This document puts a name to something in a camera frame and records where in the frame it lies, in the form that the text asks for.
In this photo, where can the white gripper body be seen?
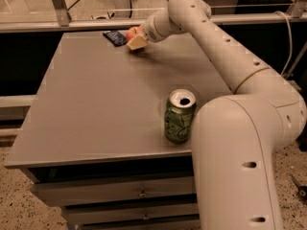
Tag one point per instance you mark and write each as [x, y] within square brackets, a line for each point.
[152, 31]

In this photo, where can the red apple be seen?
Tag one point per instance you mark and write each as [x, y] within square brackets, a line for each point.
[130, 34]

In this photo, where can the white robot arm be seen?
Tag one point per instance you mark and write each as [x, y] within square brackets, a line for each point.
[233, 137]

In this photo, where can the dark blue rxbar wrapper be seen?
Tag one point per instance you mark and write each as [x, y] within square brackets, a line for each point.
[116, 38]

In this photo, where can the green soda can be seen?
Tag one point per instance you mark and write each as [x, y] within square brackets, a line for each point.
[179, 114]

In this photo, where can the grey drawer cabinet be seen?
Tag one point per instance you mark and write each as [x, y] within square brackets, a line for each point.
[99, 113]

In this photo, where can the grey metal railing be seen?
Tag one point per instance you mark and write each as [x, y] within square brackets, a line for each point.
[76, 15]

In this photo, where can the top grey drawer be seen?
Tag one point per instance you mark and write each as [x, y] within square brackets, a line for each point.
[112, 189]

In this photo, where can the grey drawer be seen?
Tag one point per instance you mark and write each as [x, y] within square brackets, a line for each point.
[166, 224]
[112, 189]
[87, 216]

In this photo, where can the middle grey drawer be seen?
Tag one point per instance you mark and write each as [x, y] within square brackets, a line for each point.
[87, 216]

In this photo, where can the bottom grey drawer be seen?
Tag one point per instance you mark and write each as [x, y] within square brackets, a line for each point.
[166, 224]

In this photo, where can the black tool on floor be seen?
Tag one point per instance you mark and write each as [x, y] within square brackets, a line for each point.
[301, 190]

